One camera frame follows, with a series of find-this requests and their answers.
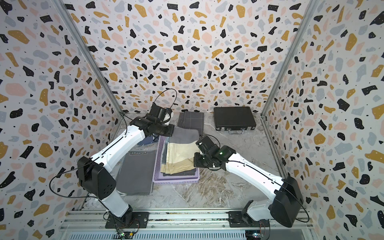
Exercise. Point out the dark grey checked pillowcase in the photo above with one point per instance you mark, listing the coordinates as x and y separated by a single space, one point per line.
189 172

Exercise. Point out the lilac plastic basket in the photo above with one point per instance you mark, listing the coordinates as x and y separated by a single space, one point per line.
157 179

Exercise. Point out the grey passion pillowcase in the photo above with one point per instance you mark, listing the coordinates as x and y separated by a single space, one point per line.
135 176

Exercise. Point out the navy blue striped pillowcase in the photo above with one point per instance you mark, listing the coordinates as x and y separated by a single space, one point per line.
148 141

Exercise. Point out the grey and cream pillowcase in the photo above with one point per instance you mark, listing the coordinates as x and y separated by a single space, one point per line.
179 150

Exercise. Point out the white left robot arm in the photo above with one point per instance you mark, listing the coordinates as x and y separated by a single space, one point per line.
94 173

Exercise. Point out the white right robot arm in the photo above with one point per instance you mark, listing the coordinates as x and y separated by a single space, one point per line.
284 198

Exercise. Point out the dark grey lined pillowcase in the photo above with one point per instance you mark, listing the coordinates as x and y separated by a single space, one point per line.
192 121

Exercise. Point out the black hard briefcase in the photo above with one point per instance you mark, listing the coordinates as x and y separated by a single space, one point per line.
232 119

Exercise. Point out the green circuit board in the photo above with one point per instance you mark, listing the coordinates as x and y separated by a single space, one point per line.
121 235

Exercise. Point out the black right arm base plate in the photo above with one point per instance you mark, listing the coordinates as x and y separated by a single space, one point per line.
241 219

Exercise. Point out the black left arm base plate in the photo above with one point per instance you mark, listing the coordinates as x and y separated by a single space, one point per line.
131 220

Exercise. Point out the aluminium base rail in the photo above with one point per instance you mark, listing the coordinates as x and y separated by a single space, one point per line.
181 224

